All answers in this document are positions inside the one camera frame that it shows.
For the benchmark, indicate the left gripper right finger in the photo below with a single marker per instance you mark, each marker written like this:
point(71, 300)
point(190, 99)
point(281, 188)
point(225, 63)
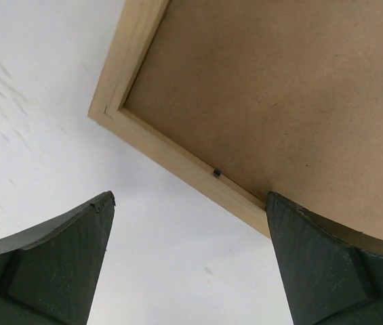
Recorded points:
point(331, 274)

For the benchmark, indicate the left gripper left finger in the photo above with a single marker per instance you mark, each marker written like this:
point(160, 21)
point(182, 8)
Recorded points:
point(49, 272)

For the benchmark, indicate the wooden picture frame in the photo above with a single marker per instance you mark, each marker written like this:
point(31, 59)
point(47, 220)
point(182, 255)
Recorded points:
point(241, 98)

